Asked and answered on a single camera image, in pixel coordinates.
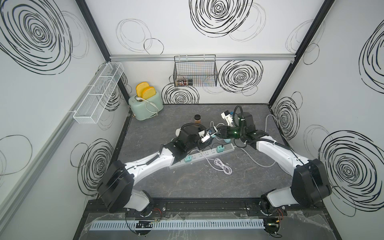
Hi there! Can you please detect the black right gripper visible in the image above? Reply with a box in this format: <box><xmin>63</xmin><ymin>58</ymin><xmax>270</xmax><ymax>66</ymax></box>
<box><xmin>212</xmin><ymin>125</ymin><xmax>246</xmax><ymax>139</ymax></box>

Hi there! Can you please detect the teal charger with black cable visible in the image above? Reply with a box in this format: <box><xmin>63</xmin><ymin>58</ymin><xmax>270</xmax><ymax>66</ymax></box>
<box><xmin>216</xmin><ymin>145</ymin><xmax>225</xmax><ymax>153</ymax></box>

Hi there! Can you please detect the white power strip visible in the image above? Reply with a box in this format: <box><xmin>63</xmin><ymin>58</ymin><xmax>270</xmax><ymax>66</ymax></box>
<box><xmin>169</xmin><ymin>144</ymin><xmax>235</xmax><ymax>170</ymax></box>

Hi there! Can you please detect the white charging cable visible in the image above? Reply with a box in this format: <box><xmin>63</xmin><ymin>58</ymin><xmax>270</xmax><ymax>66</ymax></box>
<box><xmin>194</xmin><ymin>149</ymin><xmax>234</xmax><ymax>176</ymax></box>

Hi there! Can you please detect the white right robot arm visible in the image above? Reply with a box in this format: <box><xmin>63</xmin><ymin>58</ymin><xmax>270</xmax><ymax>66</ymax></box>
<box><xmin>217</xmin><ymin>111</ymin><xmax>332</xmax><ymax>212</ymax></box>

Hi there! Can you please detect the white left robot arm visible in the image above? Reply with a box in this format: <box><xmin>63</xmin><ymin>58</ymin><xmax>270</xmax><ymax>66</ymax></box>
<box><xmin>97</xmin><ymin>123</ymin><xmax>213</xmax><ymax>216</ymax></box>

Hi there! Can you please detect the brown spice bottle black lid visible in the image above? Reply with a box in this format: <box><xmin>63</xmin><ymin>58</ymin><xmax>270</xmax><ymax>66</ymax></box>
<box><xmin>194</xmin><ymin>115</ymin><xmax>201</xmax><ymax>124</ymax></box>

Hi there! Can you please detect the mint green toaster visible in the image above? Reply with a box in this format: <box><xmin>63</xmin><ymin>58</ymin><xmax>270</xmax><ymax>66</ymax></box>
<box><xmin>129</xmin><ymin>92</ymin><xmax>164</xmax><ymax>121</ymax></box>

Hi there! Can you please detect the front yellow toast slice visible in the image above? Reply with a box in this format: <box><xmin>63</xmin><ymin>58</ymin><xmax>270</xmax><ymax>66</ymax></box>
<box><xmin>141</xmin><ymin>86</ymin><xmax>157</xmax><ymax>100</ymax></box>

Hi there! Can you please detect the yellow toast slice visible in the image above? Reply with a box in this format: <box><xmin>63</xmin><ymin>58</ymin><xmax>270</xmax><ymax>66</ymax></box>
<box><xmin>136</xmin><ymin>82</ymin><xmax>150</xmax><ymax>98</ymax></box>
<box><xmin>141</xmin><ymin>86</ymin><xmax>157</xmax><ymax>100</ymax></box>

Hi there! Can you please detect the rear yellow toast slice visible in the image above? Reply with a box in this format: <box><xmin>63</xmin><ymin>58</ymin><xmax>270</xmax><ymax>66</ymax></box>
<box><xmin>136</xmin><ymin>82</ymin><xmax>150</xmax><ymax>98</ymax></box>

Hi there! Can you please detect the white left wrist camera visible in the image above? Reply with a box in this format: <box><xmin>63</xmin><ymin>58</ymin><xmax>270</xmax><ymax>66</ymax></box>
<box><xmin>201</xmin><ymin>126</ymin><xmax>218</xmax><ymax>143</ymax></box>

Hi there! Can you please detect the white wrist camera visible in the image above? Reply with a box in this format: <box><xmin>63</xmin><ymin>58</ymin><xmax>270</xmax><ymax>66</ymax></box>
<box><xmin>201</xmin><ymin>126</ymin><xmax>218</xmax><ymax>143</ymax></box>
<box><xmin>221</xmin><ymin>111</ymin><xmax>234</xmax><ymax>127</ymax></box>

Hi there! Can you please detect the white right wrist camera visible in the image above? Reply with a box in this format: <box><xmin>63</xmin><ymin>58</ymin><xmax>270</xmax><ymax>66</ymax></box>
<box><xmin>221</xmin><ymin>111</ymin><xmax>234</xmax><ymax>127</ymax></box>

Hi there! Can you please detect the black wire wall basket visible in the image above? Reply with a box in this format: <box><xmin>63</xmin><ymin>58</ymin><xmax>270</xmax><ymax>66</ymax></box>
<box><xmin>173</xmin><ymin>55</ymin><xmax>219</xmax><ymax>88</ymax></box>

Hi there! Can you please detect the white slotted cable duct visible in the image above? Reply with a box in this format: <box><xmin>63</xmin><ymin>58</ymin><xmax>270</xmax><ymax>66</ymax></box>
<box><xmin>90</xmin><ymin>219</ymin><xmax>265</xmax><ymax>232</ymax></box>

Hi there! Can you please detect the white wire wall shelf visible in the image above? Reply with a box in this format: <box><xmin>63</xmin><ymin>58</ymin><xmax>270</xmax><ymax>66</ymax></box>
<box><xmin>74</xmin><ymin>62</ymin><xmax>124</xmax><ymax>124</ymax></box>

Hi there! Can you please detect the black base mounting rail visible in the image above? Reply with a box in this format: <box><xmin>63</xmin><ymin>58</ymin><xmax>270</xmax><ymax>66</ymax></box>
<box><xmin>83</xmin><ymin>198</ymin><xmax>325</xmax><ymax>219</ymax></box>

